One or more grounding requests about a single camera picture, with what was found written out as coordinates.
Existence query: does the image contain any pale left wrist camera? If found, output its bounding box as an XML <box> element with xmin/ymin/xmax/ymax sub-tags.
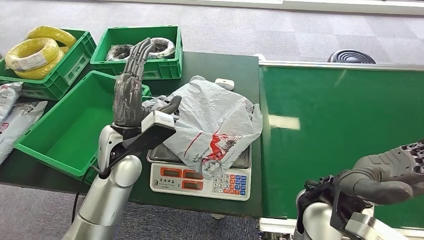
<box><xmin>140</xmin><ymin>110</ymin><xmax>177</xmax><ymax>134</ymax></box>

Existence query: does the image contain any small white device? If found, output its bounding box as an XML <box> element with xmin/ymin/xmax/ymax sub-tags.
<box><xmin>214</xmin><ymin>78</ymin><xmax>235</xmax><ymax>91</ymax></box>

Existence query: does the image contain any dark plastic-wrapped wire coil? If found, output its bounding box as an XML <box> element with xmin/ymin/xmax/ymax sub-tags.
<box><xmin>105</xmin><ymin>43</ymin><xmax>135</xmax><ymax>62</ymax></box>

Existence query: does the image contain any dark green table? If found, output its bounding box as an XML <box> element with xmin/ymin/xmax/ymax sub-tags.
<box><xmin>0</xmin><ymin>51</ymin><xmax>263</xmax><ymax>220</ymax></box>

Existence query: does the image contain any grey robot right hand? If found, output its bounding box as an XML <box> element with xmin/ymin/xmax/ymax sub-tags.
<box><xmin>337</xmin><ymin>139</ymin><xmax>424</xmax><ymax>206</ymax></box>

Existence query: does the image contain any yellow wire coil with label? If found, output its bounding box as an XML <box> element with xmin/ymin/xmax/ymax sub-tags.
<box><xmin>4</xmin><ymin>37</ymin><xmax>61</xmax><ymax>72</ymax></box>

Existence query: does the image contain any green crate with wrapped coils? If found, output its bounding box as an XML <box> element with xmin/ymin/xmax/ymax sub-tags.
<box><xmin>90</xmin><ymin>25</ymin><xmax>184</xmax><ymax>81</ymax></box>

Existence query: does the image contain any green conveyor belt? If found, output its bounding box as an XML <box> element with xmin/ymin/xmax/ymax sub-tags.
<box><xmin>258</xmin><ymin>61</ymin><xmax>424</xmax><ymax>240</ymax></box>

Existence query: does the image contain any black ribbed round object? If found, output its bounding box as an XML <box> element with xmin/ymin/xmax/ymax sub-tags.
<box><xmin>327</xmin><ymin>49</ymin><xmax>377</xmax><ymax>64</ymax></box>

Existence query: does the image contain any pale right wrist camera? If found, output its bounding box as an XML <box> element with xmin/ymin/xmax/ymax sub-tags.
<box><xmin>344</xmin><ymin>211</ymin><xmax>410</xmax><ymax>240</ymax></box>

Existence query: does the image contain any empty green plastic crate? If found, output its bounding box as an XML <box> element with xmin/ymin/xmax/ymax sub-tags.
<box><xmin>13</xmin><ymin>70</ymin><xmax>153</xmax><ymax>181</ymax></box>

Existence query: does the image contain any white courier bag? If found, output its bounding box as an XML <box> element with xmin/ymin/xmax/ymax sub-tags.
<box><xmin>0</xmin><ymin>100</ymin><xmax>49</xmax><ymax>166</ymax></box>
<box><xmin>0</xmin><ymin>81</ymin><xmax>23</xmax><ymax>123</ymax></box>

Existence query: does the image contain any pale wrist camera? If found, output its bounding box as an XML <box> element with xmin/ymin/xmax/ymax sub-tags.
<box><xmin>344</xmin><ymin>211</ymin><xmax>410</xmax><ymax>240</ymax></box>
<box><xmin>140</xmin><ymin>110</ymin><xmax>177</xmax><ymax>134</ymax></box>

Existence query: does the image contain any green crate with yellow coils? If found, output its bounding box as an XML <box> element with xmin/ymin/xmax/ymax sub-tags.
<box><xmin>0</xmin><ymin>28</ymin><xmax>97</xmax><ymax>101</ymax></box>

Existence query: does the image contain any electronic scale with steel tray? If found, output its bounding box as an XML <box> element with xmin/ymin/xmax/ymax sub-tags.
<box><xmin>146</xmin><ymin>142</ymin><xmax>253</xmax><ymax>202</ymax></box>

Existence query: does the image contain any white printed courier package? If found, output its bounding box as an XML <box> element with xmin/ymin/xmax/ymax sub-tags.
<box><xmin>142</xmin><ymin>75</ymin><xmax>264</xmax><ymax>180</ymax></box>

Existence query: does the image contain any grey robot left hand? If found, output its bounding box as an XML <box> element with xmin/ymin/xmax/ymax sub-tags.
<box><xmin>112</xmin><ymin>37</ymin><xmax>183</xmax><ymax>129</ymax></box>

